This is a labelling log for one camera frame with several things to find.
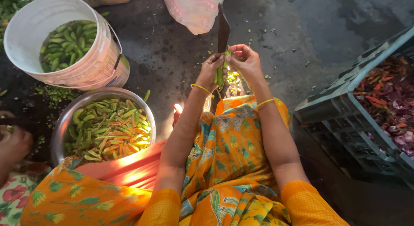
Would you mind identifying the person's right hand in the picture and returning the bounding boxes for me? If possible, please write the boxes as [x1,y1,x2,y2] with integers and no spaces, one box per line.
[225,44,265,89]

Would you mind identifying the person's left hand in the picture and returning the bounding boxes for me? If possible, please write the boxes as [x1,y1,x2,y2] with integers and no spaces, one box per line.
[195,53,226,93]

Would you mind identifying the green ivy gourd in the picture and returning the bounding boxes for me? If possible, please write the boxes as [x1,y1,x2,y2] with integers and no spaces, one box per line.
[213,50,231,90]

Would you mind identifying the yellow bangle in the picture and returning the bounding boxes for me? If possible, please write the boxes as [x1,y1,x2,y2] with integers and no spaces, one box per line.
[190,84,211,95]
[256,97,279,109]

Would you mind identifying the cut gourd pieces on floor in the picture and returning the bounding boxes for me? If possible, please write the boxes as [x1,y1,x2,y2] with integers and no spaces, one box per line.
[226,71,241,94]

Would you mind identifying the upright floor cutter blade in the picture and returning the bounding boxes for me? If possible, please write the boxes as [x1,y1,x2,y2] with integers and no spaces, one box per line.
[216,3,231,55]

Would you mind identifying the person's foot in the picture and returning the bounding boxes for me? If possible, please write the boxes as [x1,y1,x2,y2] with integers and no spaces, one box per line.
[172,103,183,127]

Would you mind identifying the translucent plastic bag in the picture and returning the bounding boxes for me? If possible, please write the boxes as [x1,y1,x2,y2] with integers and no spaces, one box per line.
[163,0,227,36]

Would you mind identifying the pile of sliced gourds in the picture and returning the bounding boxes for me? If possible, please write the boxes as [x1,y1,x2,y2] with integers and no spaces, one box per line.
[65,98,152,162]

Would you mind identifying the orange floral garment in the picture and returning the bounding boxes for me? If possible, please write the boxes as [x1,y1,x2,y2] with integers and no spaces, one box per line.
[20,95,350,226]

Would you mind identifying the steel bowl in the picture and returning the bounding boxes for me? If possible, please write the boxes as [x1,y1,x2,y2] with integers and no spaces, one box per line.
[50,87,157,168]

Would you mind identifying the grey plastic crate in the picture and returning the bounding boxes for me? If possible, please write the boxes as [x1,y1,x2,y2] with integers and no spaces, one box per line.
[294,25,414,191]

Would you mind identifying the whole green gourds in water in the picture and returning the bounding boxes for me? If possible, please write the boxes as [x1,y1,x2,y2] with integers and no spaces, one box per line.
[39,20,98,73]

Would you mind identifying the heap of vegetable peels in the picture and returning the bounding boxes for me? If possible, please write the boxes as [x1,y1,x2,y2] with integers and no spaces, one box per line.
[353,54,414,157]

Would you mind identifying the white plastic bucket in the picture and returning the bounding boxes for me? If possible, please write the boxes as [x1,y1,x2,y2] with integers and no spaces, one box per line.
[3,0,131,91]

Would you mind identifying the scattered gourd trimmings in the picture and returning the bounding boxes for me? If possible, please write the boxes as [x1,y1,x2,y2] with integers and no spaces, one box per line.
[32,84,81,110]

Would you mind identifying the heap of green gourds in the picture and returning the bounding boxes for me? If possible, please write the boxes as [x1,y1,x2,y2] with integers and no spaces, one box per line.
[0,0,47,50]

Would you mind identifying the floral patterned cloth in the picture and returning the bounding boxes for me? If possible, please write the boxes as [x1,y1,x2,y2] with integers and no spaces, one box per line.
[0,161,52,226]

